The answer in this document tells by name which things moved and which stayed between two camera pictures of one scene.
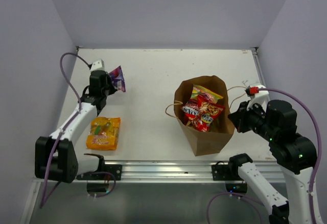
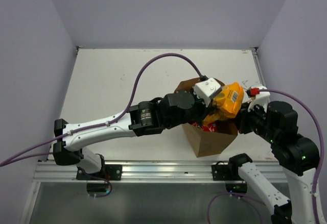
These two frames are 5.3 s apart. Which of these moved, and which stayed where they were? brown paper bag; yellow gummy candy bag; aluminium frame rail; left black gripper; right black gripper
Moved: yellow gummy candy bag; left black gripper
Stayed: brown paper bag; aluminium frame rail; right black gripper
